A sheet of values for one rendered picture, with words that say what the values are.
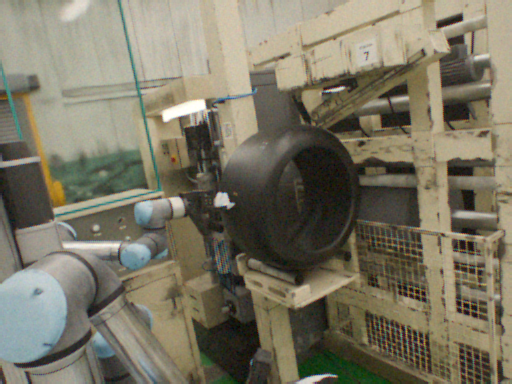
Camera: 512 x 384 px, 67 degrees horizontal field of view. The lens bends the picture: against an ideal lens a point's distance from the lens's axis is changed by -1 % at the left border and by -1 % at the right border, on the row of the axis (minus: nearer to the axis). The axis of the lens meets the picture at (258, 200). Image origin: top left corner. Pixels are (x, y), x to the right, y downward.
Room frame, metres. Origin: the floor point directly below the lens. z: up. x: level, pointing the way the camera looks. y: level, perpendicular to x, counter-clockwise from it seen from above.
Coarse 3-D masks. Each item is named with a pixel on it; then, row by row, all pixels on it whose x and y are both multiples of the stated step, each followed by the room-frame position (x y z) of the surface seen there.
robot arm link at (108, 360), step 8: (96, 336) 1.15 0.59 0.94; (96, 344) 1.12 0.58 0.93; (104, 344) 1.11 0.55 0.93; (96, 352) 1.12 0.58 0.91; (104, 352) 1.10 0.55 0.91; (112, 352) 1.10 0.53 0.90; (104, 360) 1.10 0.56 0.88; (112, 360) 1.10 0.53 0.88; (104, 368) 1.11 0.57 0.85; (112, 368) 1.10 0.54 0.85; (120, 368) 1.11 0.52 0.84; (104, 376) 1.11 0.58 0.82; (112, 376) 1.10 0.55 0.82
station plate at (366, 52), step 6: (366, 42) 1.44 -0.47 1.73; (372, 42) 1.42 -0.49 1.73; (360, 48) 1.46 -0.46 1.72; (366, 48) 1.44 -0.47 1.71; (372, 48) 1.42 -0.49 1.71; (360, 54) 1.47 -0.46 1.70; (366, 54) 1.44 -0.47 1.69; (372, 54) 1.42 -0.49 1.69; (360, 60) 1.47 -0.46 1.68; (366, 60) 1.45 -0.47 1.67; (372, 60) 1.42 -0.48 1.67
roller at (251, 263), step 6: (252, 258) 1.70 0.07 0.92; (252, 264) 1.66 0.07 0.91; (258, 264) 1.63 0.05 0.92; (264, 264) 1.60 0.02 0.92; (264, 270) 1.58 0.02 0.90; (270, 270) 1.55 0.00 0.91; (276, 270) 1.52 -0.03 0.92; (282, 270) 1.50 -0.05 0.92; (288, 270) 1.48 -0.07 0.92; (276, 276) 1.52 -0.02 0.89; (282, 276) 1.48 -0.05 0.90; (288, 276) 1.45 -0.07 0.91; (294, 276) 1.42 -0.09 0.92; (300, 276) 1.42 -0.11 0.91; (294, 282) 1.42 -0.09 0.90; (300, 282) 1.42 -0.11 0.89
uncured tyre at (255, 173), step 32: (288, 128) 1.51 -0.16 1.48; (320, 128) 1.58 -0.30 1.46; (256, 160) 1.42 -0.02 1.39; (288, 160) 1.42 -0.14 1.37; (320, 160) 1.82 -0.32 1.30; (352, 160) 1.62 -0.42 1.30; (224, 192) 1.51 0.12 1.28; (256, 192) 1.37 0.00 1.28; (320, 192) 1.85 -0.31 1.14; (352, 192) 1.61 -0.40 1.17; (224, 224) 1.54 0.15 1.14; (256, 224) 1.36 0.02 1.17; (320, 224) 1.79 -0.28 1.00; (352, 224) 1.59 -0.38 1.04; (256, 256) 1.48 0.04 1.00; (288, 256) 1.40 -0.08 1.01; (320, 256) 1.48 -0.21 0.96
